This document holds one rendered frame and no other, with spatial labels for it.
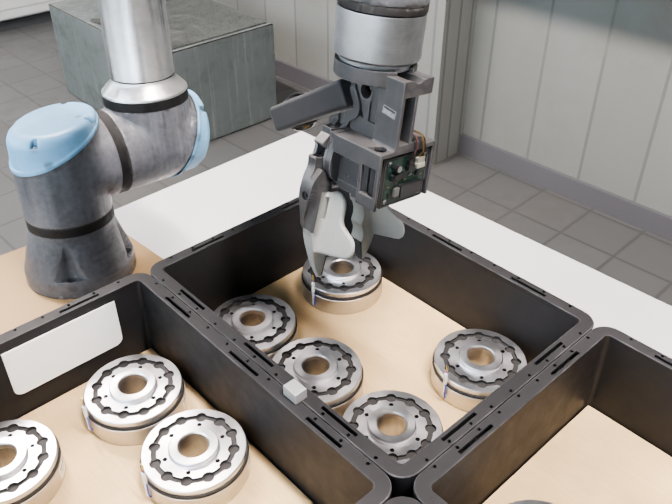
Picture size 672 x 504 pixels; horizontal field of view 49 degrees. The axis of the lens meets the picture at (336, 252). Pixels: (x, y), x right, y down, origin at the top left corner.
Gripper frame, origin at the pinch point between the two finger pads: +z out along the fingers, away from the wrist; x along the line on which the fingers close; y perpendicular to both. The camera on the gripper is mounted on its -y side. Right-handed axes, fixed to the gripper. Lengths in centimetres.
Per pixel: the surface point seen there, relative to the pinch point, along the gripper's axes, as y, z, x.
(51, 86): -299, 87, 101
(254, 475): 4.7, 18.9, -12.9
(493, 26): -112, 21, 188
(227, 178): -64, 26, 34
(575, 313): 17.9, 4.6, 18.2
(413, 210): -31, 23, 52
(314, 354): -1.1, 13.5, -0.4
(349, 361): 1.8, 13.9, 2.3
